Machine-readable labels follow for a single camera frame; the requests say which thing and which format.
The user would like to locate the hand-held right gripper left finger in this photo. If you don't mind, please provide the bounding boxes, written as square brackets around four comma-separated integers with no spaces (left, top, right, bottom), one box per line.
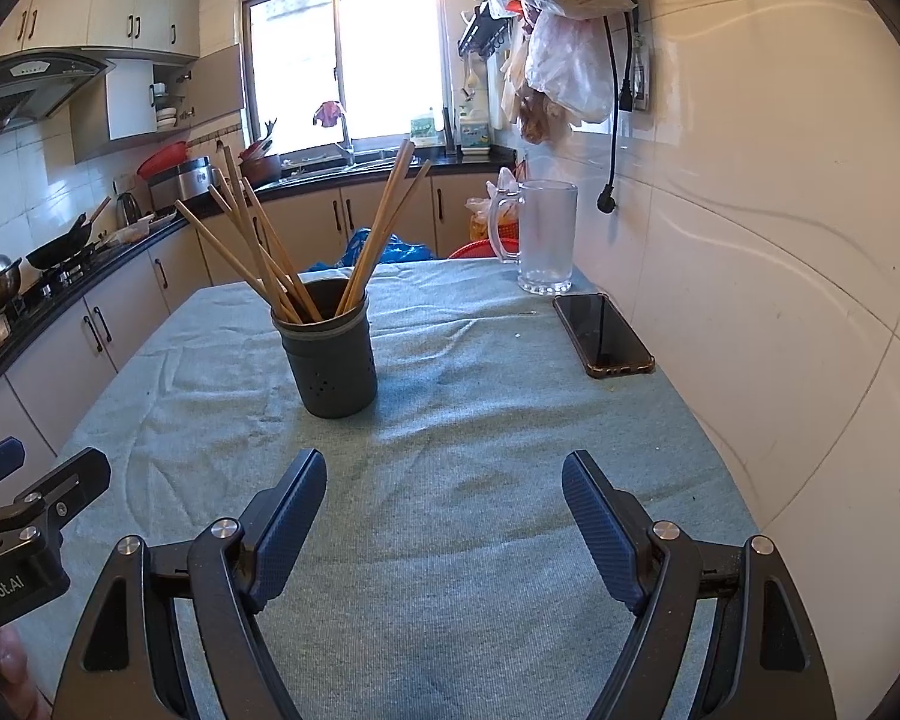
[51,448,328,720]

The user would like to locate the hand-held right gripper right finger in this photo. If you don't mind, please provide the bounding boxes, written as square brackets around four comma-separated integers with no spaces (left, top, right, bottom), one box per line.
[561,450,839,720]

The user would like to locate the dark grey utensil holder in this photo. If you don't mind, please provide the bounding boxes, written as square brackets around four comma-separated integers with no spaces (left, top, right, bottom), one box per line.
[270,277,380,421]

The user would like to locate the bundle of chopsticks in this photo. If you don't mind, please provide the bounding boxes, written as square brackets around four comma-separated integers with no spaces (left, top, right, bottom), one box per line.
[174,139,432,325]

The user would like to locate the person's left hand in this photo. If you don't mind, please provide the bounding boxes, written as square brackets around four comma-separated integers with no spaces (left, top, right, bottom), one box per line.
[0,624,53,720]

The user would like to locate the beige lower kitchen cabinets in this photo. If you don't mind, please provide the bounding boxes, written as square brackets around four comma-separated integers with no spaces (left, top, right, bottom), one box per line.
[0,172,496,458]

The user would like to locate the beige kitchen cabinets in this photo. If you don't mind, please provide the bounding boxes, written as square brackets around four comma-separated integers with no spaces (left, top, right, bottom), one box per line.
[0,0,245,166]
[0,172,496,458]

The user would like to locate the grey-green tablecloth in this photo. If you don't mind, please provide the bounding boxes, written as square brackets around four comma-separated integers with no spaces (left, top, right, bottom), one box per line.
[26,255,758,720]

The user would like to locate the gas stove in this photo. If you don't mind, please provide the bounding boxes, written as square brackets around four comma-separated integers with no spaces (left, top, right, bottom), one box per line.
[0,255,113,368]

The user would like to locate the black smartphone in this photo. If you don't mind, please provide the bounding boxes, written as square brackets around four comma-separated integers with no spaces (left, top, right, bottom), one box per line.
[553,292,657,380]

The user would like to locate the black wok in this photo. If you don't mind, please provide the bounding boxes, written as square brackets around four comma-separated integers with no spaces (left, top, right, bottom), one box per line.
[26,195,113,271]

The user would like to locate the black kitchen countertop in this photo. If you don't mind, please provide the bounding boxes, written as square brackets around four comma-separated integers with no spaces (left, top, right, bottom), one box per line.
[0,146,530,413]

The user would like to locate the blue plastic bag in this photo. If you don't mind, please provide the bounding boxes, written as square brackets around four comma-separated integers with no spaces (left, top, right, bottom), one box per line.
[307,227,428,272]

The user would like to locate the clear glass mug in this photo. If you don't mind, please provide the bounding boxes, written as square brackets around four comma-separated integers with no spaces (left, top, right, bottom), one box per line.
[487,180,578,296]

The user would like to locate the silver rice cooker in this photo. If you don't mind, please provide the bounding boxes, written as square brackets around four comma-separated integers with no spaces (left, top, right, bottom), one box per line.
[150,157,218,215]

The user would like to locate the clear plastic bag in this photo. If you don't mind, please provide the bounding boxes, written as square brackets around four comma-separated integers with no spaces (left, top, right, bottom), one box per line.
[465,165,526,241]

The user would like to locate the red plastic basin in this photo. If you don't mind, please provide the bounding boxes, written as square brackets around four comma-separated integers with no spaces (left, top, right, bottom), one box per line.
[136,141,192,181]

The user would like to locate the brown clay pot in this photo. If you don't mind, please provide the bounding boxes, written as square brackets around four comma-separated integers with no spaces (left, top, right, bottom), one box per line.
[238,150,282,188]

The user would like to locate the grey range hood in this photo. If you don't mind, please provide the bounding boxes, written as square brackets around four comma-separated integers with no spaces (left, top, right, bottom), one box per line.
[0,51,117,143]

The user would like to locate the green white detergent bottle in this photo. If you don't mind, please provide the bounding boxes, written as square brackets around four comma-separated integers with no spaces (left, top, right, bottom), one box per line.
[457,101,494,155]

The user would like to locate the kitchen window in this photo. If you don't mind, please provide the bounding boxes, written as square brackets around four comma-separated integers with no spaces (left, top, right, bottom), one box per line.
[241,0,458,158]

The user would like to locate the beige upper kitchen cabinets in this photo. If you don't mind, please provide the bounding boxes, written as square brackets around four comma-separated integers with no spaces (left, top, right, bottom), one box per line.
[0,0,245,166]

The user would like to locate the black power cable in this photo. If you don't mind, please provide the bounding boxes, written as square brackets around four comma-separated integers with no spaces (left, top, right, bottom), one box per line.
[596,11,642,215]

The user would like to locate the wall power socket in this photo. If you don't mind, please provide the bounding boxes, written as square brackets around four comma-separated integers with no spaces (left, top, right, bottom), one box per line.
[630,30,653,113]

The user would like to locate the black wall hook rack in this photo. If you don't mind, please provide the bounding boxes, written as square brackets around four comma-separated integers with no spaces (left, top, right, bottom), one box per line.
[457,4,512,57]

